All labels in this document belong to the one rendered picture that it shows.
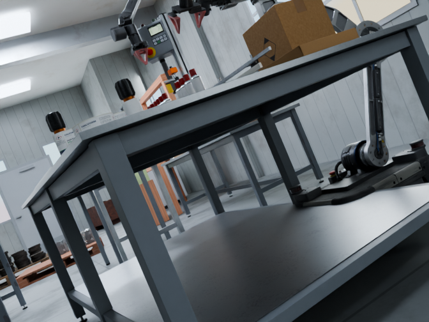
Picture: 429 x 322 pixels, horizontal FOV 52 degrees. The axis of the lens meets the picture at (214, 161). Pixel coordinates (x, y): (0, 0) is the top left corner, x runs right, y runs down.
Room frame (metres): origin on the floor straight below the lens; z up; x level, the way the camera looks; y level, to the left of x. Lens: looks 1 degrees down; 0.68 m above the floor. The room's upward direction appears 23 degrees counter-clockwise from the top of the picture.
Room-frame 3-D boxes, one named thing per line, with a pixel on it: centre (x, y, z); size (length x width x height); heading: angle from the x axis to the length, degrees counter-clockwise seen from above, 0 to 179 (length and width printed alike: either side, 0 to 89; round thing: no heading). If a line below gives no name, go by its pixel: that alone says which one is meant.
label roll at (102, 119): (2.06, 0.45, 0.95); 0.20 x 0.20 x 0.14
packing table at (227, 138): (4.99, -0.14, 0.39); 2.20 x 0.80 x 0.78; 24
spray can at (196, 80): (2.16, -0.07, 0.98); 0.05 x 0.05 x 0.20
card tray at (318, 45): (1.52, -0.41, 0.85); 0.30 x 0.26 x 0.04; 28
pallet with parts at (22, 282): (6.24, 2.54, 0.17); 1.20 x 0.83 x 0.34; 107
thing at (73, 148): (2.20, 0.17, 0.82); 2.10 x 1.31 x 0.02; 28
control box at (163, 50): (2.53, 0.04, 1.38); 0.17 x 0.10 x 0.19; 83
